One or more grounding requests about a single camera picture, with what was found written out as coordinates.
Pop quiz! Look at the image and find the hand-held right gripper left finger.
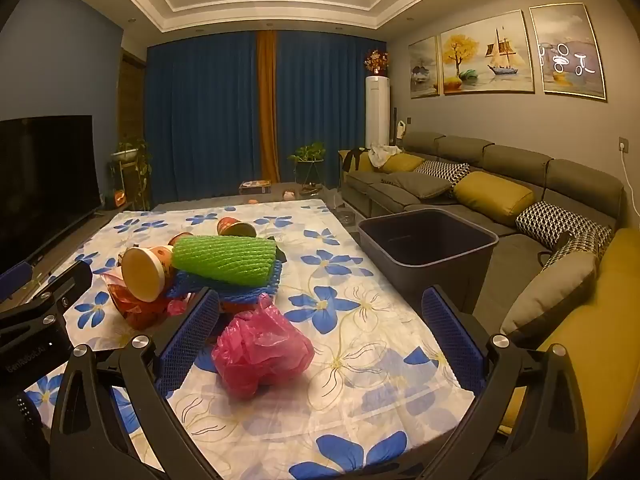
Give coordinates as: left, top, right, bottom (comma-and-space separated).
49, 286, 236, 480

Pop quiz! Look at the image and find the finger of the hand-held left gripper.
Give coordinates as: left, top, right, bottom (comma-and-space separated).
0, 261, 34, 306
0, 260, 94, 331

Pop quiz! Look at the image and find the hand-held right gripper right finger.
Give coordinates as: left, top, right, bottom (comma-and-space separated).
421, 285, 591, 480

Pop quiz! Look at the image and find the red plastic snack bag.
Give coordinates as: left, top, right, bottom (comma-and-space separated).
107, 282, 173, 331

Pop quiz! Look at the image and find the pink plastic bag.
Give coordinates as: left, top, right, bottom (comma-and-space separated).
211, 292, 315, 401

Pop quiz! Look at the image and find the blue foam net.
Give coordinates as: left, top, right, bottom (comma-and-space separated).
165, 255, 283, 305

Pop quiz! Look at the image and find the white orange paper cup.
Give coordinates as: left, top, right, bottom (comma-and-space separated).
121, 245, 176, 303

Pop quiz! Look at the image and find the green foam net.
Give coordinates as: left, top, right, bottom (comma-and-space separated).
172, 235, 278, 288

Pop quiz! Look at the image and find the dark grey trash bin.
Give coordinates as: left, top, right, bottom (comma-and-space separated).
357, 209, 500, 313

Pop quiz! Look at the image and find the grey pillow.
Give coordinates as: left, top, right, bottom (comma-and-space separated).
382, 171, 453, 200
500, 250, 598, 347

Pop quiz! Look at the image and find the blue floral tablecloth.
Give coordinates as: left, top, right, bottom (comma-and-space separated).
25, 197, 476, 480

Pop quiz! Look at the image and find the black television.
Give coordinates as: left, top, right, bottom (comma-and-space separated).
0, 115, 101, 267

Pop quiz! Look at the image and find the trailing potted plant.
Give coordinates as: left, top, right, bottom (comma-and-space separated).
111, 135, 151, 211

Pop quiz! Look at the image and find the large yellow cushion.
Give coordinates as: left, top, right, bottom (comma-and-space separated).
500, 229, 640, 480

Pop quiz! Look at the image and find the black white patterned pillow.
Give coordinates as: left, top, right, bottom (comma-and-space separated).
415, 160, 471, 187
515, 201, 613, 253

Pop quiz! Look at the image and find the small yellow pillow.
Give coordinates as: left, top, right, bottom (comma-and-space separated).
382, 154, 426, 174

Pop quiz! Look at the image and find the grey sofa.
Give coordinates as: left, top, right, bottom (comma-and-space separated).
340, 131, 640, 480

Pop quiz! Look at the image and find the white cloth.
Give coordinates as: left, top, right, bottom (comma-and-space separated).
369, 144, 402, 168

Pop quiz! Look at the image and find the wooden blind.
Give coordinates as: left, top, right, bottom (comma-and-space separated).
120, 47, 147, 141

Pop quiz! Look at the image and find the black garment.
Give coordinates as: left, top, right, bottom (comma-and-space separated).
342, 149, 371, 173

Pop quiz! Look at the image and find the blue curtain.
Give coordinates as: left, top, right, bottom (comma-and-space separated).
145, 30, 263, 206
275, 30, 391, 183

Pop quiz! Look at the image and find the orange curtain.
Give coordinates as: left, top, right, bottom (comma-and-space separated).
256, 30, 280, 183

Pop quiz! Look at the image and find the white standing air conditioner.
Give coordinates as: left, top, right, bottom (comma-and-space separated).
365, 76, 391, 148

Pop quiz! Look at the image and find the small landscape painting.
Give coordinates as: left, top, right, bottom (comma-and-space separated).
408, 37, 441, 98

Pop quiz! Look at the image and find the tree and ship painting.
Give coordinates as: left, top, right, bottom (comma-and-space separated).
439, 10, 536, 95

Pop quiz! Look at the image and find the red gold flower decoration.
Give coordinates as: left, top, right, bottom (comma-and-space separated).
363, 49, 390, 77

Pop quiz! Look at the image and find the grey abstract painting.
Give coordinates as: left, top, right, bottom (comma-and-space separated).
529, 2, 607, 101

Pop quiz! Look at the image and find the white cable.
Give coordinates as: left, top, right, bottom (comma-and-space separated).
620, 147, 633, 211

